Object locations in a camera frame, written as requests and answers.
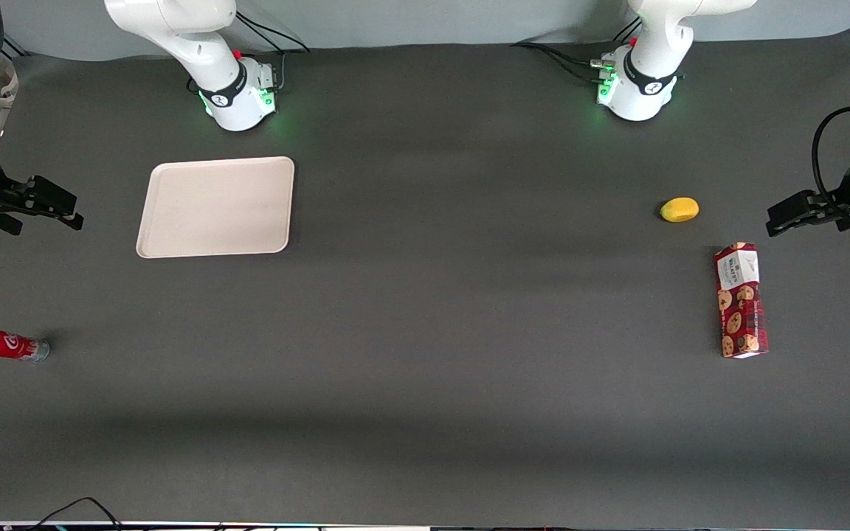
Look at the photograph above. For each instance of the red coke bottle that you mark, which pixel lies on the red coke bottle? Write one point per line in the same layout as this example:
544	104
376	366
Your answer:
1	344

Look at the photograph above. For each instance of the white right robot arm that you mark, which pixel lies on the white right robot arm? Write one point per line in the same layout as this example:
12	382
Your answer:
204	44

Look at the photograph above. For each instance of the beige plastic tray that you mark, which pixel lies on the beige plastic tray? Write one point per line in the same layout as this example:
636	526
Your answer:
218	206

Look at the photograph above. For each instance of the red cookie box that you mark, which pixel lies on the red cookie box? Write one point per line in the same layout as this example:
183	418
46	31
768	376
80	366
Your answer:
741	302

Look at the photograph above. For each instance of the yellow lemon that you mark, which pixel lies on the yellow lemon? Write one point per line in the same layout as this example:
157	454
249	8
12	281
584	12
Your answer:
679	209

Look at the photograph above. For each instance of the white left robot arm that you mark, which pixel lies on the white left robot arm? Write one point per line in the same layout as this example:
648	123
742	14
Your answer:
646	81

